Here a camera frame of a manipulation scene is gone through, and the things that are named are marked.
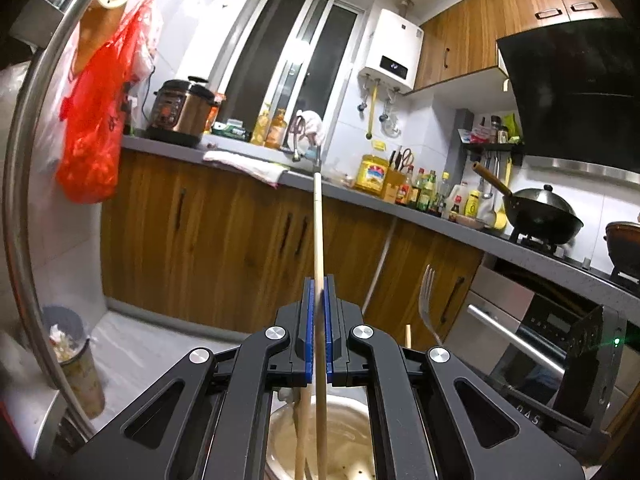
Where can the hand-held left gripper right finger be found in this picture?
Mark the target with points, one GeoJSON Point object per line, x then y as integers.
{"type": "Point", "coordinates": [327, 320]}

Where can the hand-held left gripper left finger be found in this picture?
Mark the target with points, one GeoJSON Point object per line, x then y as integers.
{"type": "Point", "coordinates": [311, 320]}

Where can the wooden chopstick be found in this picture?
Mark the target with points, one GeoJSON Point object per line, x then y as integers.
{"type": "Point", "coordinates": [317, 235]}
{"type": "Point", "coordinates": [408, 337]}
{"type": "Point", "coordinates": [301, 435]}

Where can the silver fork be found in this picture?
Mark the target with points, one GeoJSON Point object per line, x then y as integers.
{"type": "Point", "coordinates": [426, 310]}

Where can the cream ceramic double utensil holder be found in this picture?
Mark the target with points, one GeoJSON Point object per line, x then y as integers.
{"type": "Point", "coordinates": [345, 435]}

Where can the black gas stove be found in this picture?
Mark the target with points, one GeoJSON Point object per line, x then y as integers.
{"type": "Point", "coordinates": [575, 260]}

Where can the stainless steel built-in oven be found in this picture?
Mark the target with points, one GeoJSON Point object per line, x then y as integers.
{"type": "Point", "coordinates": [505, 310]}

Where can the wooden lower kitchen cabinet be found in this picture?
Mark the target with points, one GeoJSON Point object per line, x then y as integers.
{"type": "Point", "coordinates": [225, 240]}

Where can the wooden kitchen cabinet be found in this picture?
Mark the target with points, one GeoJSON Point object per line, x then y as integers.
{"type": "Point", "coordinates": [225, 240]}
{"type": "Point", "coordinates": [475, 25]}

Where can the brown clay pot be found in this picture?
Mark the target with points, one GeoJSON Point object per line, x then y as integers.
{"type": "Point", "coordinates": [625, 240]}

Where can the large yellow oil jug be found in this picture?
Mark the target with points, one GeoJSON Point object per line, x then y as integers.
{"type": "Point", "coordinates": [372, 175]}

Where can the knife block with scissors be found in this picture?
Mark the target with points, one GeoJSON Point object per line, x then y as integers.
{"type": "Point", "coordinates": [397, 180]}

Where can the row of condiment bottles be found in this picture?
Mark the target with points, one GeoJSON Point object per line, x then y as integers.
{"type": "Point", "coordinates": [430, 190]}

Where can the white dish towel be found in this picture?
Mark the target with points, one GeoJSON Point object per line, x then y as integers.
{"type": "Point", "coordinates": [245, 165]}

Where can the metal kitchen faucet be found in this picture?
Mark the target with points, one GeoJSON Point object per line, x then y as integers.
{"type": "Point", "coordinates": [297, 145]}

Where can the amber oil bottle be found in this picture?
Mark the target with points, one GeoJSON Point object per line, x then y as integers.
{"type": "Point", "coordinates": [277, 132]}

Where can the white cloth on faucet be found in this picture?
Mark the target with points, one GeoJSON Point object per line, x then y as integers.
{"type": "Point", "coordinates": [312, 122]}

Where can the green flat box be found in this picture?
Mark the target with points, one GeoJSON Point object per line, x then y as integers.
{"type": "Point", "coordinates": [230, 130]}

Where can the orange lidded jar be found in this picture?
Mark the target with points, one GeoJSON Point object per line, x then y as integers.
{"type": "Point", "coordinates": [214, 115]}

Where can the trash bin with paper waste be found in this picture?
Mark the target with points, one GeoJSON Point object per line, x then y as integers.
{"type": "Point", "coordinates": [82, 380]}

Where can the copper electric pressure cooker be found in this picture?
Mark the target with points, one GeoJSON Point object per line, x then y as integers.
{"type": "Point", "coordinates": [180, 110]}

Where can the kitchen window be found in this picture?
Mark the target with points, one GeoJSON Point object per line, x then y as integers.
{"type": "Point", "coordinates": [280, 60]}

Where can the black range hood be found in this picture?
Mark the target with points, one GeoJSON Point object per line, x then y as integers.
{"type": "Point", "coordinates": [575, 95]}

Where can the red plastic bag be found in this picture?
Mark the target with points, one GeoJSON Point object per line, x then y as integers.
{"type": "Point", "coordinates": [90, 150]}

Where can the white plastic bag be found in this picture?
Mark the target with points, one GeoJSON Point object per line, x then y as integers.
{"type": "Point", "coordinates": [147, 45]}

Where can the wooden upper kitchen cabinet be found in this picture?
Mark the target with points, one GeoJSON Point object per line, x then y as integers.
{"type": "Point", "coordinates": [475, 25]}

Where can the black wall spice rack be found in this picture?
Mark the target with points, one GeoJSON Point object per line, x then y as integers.
{"type": "Point", "coordinates": [492, 147]}

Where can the white wall water heater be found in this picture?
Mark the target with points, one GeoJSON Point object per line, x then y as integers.
{"type": "Point", "coordinates": [395, 45]}

